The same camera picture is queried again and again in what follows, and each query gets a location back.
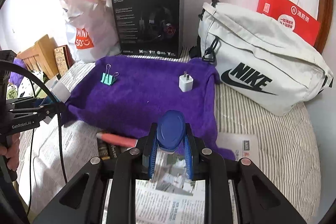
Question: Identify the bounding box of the white Nike waist bag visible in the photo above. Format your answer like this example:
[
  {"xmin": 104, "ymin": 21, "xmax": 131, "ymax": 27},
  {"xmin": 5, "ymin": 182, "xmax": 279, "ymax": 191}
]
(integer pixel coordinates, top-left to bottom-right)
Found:
[{"xmin": 197, "ymin": 0, "xmax": 334, "ymax": 116}]

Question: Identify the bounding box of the red white paper bag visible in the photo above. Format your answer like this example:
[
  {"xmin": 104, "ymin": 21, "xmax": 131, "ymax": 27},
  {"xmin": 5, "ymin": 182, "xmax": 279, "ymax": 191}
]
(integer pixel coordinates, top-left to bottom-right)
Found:
[{"xmin": 256, "ymin": 0, "xmax": 321, "ymax": 46}]

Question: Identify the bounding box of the person left hand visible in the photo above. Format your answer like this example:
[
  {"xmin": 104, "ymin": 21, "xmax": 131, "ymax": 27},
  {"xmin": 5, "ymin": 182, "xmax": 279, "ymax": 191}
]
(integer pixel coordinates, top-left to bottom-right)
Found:
[{"xmin": 1, "ymin": 132, "xmax": 21, "ymax": 171}]

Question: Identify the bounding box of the black gold Grand Reserve tube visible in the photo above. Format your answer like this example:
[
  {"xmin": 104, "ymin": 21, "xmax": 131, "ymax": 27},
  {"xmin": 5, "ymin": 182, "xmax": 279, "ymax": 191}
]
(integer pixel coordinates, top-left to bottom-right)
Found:
[{"xmin": 97, "ymin": 138, "xmax": 110, "ymax": 160}]

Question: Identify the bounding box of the brown patterned book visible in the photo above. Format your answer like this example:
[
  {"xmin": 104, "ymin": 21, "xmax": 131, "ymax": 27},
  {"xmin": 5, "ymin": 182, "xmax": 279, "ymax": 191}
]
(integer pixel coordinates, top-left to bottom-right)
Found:
[{"xmin": 54, "ymin": 45, "xmax": 75, "ymax": 77}]

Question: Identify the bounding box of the white blue cylinder bottle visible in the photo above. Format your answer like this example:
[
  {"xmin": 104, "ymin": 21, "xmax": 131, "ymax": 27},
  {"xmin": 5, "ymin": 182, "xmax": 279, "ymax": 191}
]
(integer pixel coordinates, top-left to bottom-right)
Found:
[{"xmin": 46, "ymin": 80, "xmax": 71, "ymax": 103}]

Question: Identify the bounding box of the purple plush toy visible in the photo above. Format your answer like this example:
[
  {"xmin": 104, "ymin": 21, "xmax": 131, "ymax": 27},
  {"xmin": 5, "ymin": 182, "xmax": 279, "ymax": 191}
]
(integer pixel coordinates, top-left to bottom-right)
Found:
[{"xmin": 8, "ymin": 57, "xmax": 29, "ymax": 88}]

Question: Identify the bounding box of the purple towel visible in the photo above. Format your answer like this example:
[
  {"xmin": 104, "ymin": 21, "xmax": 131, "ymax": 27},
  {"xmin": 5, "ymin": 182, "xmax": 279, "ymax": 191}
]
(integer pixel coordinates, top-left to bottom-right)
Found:
[{"xmin": 61, "ymin": 56, "xmax": 235, "ymax": 160}]

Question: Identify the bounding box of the white Miniso plastic bag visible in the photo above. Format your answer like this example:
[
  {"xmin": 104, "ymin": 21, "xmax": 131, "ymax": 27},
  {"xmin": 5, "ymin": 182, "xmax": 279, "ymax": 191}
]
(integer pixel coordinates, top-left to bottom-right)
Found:
[{"xmin": 60, "ymin": 0, "xmax": 121, "ymax": 63}]

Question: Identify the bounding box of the black Horizon case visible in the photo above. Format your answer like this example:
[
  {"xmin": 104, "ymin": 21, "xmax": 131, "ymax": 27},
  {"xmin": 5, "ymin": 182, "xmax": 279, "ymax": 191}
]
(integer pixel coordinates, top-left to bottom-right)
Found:
[{"xmin": 107, "ymin": 144, "xmax": 127, "ymax": 159}]

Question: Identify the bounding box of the newspaper sheet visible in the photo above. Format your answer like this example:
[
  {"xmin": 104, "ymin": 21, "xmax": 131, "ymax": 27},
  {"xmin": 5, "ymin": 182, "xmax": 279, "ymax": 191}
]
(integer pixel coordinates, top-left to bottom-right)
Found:
[{"xmin": 18, "ymin": 118, "xmax": 261, "ymax": 224}]

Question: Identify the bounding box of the white USB charger plug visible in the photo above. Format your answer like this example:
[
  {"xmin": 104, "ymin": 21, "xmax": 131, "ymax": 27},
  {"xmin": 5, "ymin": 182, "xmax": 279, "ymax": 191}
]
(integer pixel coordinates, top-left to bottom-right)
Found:
[{"xmin": 179, "ymin": 71, "xmax": 194, "ymax": 92}]

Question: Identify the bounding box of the black cable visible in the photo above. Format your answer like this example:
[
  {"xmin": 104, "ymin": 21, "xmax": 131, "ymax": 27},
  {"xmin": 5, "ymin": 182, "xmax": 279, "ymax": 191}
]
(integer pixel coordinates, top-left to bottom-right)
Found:
[{"xmin": 0, "ymin": 60, "xmax": 69, "ymax": 214}]

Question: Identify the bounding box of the green binder clip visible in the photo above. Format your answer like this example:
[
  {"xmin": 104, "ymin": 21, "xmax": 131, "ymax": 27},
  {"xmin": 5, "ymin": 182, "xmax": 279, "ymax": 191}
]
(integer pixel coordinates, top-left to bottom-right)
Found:
[{"xmin": 100, "ymin": 64, "xmax": 120, "ymax": 86}]

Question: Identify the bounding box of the black headset box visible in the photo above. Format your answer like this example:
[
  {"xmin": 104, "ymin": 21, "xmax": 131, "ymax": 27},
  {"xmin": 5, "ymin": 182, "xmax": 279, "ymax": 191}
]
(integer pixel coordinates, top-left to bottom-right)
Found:
[{"xmin": 112, "ymin": 0, "xmax": 184, "ymax": 59}]

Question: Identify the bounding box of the wooden chair frame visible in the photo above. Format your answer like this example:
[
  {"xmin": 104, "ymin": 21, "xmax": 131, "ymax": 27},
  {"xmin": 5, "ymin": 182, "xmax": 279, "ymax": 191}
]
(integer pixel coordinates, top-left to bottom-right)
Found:
[{"xmin": 314, "ymin": 0, "xmax": 334, "ymax": 54}]

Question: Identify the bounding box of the pink grey handle tool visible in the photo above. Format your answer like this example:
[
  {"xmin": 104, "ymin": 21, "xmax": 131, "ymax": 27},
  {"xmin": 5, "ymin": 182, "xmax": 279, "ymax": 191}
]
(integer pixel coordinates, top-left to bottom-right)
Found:
[{"xmin": 96, "ymin": 132, "xmax": 138, "ymax": 148}]

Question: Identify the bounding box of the wooden headboard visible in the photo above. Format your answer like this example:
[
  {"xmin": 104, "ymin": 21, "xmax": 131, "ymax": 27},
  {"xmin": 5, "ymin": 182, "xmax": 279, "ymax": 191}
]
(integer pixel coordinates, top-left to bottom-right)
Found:
[{"xmin": 17, "ymin": 35, "xmax": 59, "ymax": 79}]

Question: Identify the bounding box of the pink jar blue lid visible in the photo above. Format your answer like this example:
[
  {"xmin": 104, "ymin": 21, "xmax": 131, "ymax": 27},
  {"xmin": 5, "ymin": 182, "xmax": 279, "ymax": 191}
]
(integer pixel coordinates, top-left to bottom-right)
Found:
[{"xmin": 157, "ymin": 110, "xmax": 186, "ymax": 153}]

